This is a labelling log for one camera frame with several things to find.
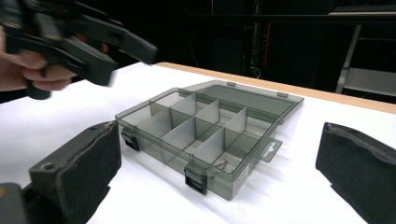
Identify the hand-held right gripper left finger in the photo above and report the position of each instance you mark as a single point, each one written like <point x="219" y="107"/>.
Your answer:
<point x="81" y="168"/>

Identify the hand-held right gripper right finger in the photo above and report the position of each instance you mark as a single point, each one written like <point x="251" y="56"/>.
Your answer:
<point x="361" y="165"/>

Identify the grey clear compartment storage box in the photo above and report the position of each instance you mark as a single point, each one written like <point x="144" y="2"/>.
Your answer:
<point x="214" y="124"/>

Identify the silver metal screw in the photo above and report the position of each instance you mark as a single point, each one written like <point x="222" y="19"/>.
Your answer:
<point x="224" y="161"/>
<point x="220" y="165"/>

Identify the grey metal stand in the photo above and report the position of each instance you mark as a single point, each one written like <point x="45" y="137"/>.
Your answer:
<point x="367" y="77"/>

